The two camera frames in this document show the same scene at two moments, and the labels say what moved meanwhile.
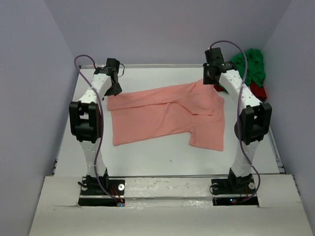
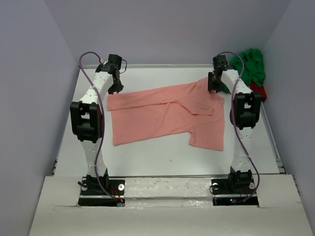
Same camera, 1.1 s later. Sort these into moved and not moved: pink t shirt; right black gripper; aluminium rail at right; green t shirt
Moved: right black gripper
Not moved: green t shirt; pink t shirt; aluminium rail at right
